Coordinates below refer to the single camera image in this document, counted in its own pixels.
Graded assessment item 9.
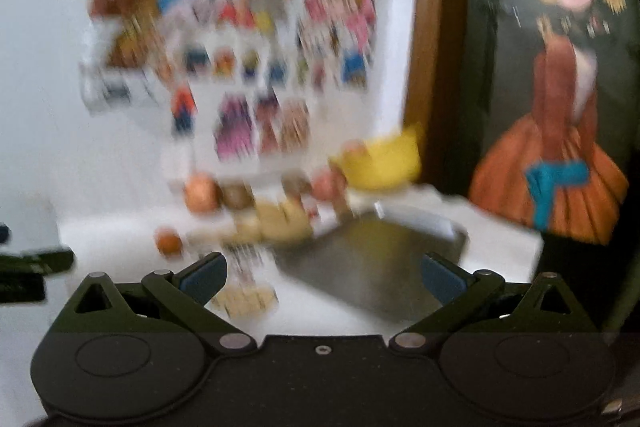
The yellow banana bunch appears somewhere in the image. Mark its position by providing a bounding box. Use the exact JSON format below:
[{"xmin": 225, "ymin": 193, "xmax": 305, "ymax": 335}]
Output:
[{"xmin": 234, "ymin": 199, "xmax": 314, "ymax": 244}]

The large orange-red apple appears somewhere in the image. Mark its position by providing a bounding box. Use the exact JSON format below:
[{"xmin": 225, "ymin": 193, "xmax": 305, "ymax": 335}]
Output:
[{"xmin": 183, "ymin": 173, "xmax": 219, "ymax": 215}]

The white printed table cloth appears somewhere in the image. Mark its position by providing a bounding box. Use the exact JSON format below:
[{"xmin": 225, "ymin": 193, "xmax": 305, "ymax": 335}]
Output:
[{"xmin": 61, "ymin": 186, "xmax": 542, "ymax": 339}]

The brown kiwi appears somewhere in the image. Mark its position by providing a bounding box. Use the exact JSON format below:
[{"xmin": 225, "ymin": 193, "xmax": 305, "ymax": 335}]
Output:
[{"xmin": 220, "ymin": 183, "xmax": 255, "ymax": 211}]

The girl in orange dress picture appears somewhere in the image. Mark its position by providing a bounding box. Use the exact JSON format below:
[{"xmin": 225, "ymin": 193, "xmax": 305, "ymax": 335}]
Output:
[{"xmin": 469, "ymin": 0, "xmax": 639, "ymax": 244}]

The steel rectangular tray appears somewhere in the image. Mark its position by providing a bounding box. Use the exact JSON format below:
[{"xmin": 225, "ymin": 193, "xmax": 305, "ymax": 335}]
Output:
[{"xmin": 274, "ymin": 202, "xmax": 468, "ymax": 322}]

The yellow scalloped bowl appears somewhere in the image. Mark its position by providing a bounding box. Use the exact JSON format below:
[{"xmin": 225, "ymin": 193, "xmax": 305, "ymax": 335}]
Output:
[{"xmin": 329, "ymin": 126, "xmax": 423, "ymax": 192}]

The orange tangerine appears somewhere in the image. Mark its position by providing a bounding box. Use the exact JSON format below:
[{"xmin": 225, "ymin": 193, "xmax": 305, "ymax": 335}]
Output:
[{"xmin": 154, "ymin": 228, "xmax": 183, "ymax": 257}]

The colourful houses drawing poster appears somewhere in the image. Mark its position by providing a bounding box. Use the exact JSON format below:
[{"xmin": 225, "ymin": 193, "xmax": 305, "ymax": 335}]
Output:
[{"xmin": 80, "ymin": 0, "xmax": 378, "ymax": 180}]

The brown wooden door frame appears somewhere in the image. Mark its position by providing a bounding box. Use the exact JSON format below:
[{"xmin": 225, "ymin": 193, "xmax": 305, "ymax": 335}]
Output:
[{"xmin": 404, "ymin": 0, "xmax": 468, "ymax": 192}]

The red apple by bowl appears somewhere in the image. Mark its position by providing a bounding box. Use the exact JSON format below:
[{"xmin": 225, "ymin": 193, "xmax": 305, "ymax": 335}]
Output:
[{"xmin": 311, "ymin": 168, "xmax": 347, "ymax": 202}]

